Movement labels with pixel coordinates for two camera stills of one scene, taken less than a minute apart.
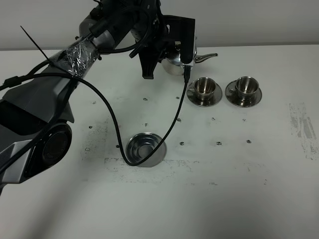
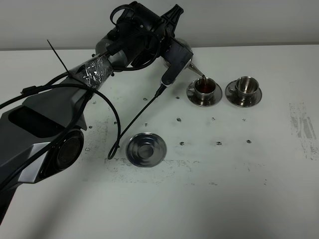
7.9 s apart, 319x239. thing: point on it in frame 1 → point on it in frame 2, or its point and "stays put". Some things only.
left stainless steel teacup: (204, 87) stays put
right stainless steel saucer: (234, 98) stays put
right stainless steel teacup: (246, 87) stays put
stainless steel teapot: (172, 63) → (186, 45)
